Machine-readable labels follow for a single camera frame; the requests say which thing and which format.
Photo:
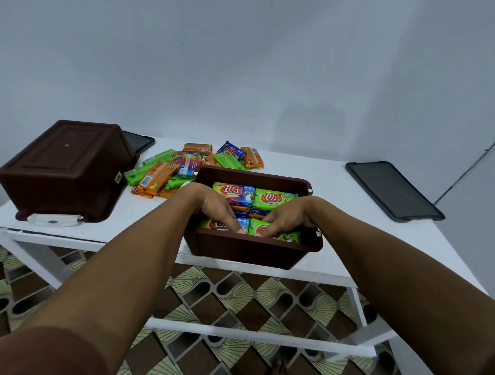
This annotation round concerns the person's right hand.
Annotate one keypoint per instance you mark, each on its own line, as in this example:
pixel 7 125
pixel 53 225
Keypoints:
pixel 294 214

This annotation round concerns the person's left hand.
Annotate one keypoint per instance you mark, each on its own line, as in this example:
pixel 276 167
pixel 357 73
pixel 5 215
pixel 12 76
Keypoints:
pixel 214 206

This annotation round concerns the multicoloured snack packet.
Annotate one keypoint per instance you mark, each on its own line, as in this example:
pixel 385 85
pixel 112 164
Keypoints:
pixel 214 225
pixel 234 193

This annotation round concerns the green snack packet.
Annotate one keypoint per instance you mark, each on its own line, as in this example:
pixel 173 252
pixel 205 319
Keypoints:
pixel 272 199
pixel 288 236

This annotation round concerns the pile of colourful snacks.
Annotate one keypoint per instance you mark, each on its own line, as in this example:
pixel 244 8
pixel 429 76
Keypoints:
pixel 154 179

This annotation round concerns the dark grey lid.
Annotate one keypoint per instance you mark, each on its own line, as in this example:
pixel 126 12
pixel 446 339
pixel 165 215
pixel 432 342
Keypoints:
pixel 392 191
pixel 139 142

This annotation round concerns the person's left forearm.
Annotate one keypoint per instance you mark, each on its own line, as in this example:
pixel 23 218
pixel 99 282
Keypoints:
pixel 108 278

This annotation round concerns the person's right forearm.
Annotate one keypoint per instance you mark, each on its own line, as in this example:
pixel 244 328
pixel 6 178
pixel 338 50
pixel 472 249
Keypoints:
pixel 406 286

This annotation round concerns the person's foot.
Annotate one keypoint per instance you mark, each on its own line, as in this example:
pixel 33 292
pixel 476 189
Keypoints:
pixel 279 367

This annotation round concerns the brown sleeve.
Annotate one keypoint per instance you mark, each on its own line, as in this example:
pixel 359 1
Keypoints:
pixel 46 353

